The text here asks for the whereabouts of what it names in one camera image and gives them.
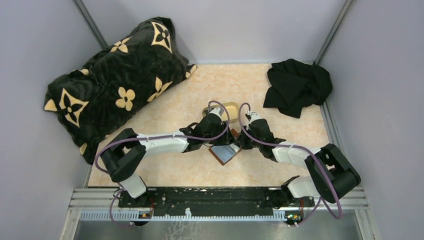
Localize crumpled black cloth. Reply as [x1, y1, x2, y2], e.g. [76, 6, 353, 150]
[263, 58, 333, 119]

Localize black floral plush pillow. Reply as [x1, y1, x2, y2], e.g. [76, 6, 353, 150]
[44, 17, 197, 165]

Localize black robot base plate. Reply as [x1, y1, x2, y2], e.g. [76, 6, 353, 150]
[118, 187, 315, 217]

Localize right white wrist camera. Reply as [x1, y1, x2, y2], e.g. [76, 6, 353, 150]
[245, 111, 262, 124]

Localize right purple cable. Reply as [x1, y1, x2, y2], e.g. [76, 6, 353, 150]
[238, 102, 343, 227]

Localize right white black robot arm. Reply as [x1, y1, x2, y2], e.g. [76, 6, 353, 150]
[238, 117, 361, 206]

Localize white toothed cable rail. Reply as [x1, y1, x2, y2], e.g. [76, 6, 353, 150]
[79, 208, 288, 222]

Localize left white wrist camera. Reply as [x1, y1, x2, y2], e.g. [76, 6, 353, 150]
[208, 107, 225, 118]

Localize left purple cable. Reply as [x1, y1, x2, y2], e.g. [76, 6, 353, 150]
[94, 100, 231, 229]

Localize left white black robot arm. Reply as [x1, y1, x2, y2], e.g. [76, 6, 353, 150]
[99, 113, 235, 207]

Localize brown leather card holder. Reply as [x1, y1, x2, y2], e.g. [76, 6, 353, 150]
[209, 128, 241, 166]

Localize purple cable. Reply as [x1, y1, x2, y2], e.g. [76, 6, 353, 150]
[238, 102, 343, 227]
[94, 100, 231, 229]

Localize beige oval tray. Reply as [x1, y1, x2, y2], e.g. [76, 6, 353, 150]
[202, 101, 240, 124]

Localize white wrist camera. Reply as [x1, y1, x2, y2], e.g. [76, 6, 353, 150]
[245, 111, 262, 124]
[208, 107, 225, 118]

